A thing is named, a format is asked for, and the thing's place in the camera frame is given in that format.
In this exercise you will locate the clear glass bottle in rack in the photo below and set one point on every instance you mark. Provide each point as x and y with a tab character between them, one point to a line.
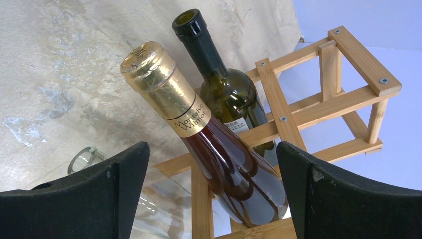
160	209

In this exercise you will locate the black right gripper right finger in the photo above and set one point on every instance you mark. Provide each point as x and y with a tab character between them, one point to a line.
329	202

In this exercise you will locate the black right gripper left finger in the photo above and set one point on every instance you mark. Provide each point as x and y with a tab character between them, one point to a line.
98	202

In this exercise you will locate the dark bottle behind middle row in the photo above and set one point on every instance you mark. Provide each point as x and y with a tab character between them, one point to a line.
229	93

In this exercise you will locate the wooden wine rack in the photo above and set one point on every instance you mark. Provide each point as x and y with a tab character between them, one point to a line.
362	109

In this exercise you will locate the red wine bottle gold cap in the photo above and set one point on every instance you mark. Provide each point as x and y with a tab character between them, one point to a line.
243	182

